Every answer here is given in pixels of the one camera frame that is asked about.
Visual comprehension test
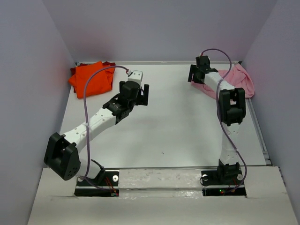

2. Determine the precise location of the orange t-shirt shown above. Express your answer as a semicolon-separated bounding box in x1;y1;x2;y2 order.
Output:
68;60;116;99

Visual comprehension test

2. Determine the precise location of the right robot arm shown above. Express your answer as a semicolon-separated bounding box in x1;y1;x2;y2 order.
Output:
188;55;246;187

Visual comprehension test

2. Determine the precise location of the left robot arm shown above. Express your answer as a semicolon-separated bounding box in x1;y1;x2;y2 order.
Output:
44;81;150;187

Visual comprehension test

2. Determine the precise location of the pink t-shirt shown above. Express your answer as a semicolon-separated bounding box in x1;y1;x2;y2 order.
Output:
191;64;255;99

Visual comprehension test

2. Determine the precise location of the dark red folded t-shirt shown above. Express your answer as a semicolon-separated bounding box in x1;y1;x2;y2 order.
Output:
72;60;117;93

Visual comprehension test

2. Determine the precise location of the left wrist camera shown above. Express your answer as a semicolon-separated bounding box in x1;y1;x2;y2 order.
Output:
127;70;143;86

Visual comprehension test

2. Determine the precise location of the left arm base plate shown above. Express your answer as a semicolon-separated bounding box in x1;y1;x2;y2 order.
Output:
74;170;120;197

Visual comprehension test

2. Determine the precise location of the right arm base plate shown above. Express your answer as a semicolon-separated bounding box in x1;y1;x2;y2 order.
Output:
199;170;247;197

